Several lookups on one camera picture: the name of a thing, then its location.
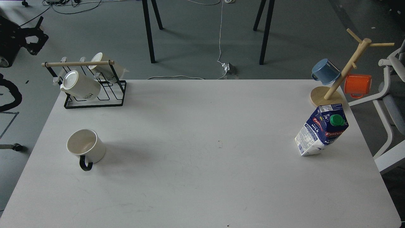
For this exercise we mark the orange cup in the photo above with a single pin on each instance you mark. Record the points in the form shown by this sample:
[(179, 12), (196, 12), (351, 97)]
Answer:
[(357, 85)]

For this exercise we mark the black wire mug rack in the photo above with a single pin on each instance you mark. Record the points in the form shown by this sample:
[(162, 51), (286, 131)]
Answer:
[(111, 95)]

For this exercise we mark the white chair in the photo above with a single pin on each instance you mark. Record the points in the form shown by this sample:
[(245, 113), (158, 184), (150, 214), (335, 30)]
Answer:
[(390, 104)]

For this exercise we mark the front white mug on rack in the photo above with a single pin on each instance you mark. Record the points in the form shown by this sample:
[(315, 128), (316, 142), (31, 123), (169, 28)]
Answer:
[(80, 86)]

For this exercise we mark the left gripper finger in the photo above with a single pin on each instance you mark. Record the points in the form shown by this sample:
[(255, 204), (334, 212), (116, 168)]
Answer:
[(34, 48), (34, 31)]

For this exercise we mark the rear white mug on rack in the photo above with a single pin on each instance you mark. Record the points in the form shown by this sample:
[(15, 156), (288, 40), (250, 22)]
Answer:
[(106, 69)]

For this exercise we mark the white mug on rack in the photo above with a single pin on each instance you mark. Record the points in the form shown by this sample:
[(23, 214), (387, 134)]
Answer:
[(106, 69), (80, 86)]

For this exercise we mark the wooden mug tree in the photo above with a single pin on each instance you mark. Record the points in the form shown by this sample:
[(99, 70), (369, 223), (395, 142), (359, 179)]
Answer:
[(324, 95)]

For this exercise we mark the black table leg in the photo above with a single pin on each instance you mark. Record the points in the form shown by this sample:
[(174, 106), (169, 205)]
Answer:
[(267, 26), (148, 26)]

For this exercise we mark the white mug black handle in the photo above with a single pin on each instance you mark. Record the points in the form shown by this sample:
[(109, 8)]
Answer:
[(86, 144)]

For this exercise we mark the blue cup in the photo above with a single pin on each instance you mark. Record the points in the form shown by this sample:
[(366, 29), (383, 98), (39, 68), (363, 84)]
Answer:
[(325, 72)]

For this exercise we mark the left black table leg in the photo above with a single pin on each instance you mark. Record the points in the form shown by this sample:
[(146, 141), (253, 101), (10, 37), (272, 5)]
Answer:
[(148, 26)]

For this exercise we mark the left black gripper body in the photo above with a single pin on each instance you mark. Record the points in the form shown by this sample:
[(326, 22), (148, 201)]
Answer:
[(12, 38)]

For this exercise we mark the blue white milk carton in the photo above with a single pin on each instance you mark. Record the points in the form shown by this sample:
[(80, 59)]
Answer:
[(322, 128)]

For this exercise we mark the grey power socket box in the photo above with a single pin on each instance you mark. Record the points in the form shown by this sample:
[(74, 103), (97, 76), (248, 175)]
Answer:
[(229, 69)]

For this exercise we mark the right black table leg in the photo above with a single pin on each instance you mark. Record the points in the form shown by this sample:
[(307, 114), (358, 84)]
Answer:
[(267, 26)]

